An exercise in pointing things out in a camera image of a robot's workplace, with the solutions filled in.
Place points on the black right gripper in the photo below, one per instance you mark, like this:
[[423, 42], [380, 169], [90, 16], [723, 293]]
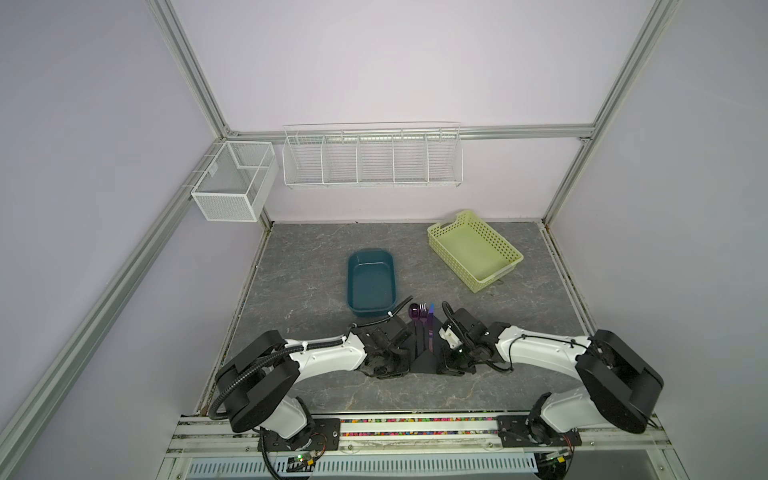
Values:
[[447, 366]]

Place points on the teal plastic cutlery bin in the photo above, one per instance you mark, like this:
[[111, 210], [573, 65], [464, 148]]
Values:
[[371, 283]]

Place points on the purple metallic spoon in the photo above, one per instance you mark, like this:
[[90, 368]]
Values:
[[414, 312]]

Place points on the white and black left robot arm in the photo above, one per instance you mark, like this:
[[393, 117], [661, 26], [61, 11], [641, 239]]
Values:
[[253, 389]]

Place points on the iridescent purple table knife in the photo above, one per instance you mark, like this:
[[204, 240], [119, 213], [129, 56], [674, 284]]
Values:
[[430, 326]]

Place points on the white wire wall rack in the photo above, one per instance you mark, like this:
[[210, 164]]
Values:
[[373, 154]]

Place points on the light green perforated plastic basket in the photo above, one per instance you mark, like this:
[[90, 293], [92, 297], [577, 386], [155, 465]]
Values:
[[474, 251]]

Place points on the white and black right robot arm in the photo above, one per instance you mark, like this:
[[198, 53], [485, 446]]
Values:
[[617, 386]]

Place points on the white mesh wall basket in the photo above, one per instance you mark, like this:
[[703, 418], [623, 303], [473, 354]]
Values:
[[237, 182]]

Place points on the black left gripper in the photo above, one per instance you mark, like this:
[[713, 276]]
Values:
[[402, 369]]

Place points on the purple metallic fork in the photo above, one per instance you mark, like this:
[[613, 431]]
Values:
[[423, 317]]

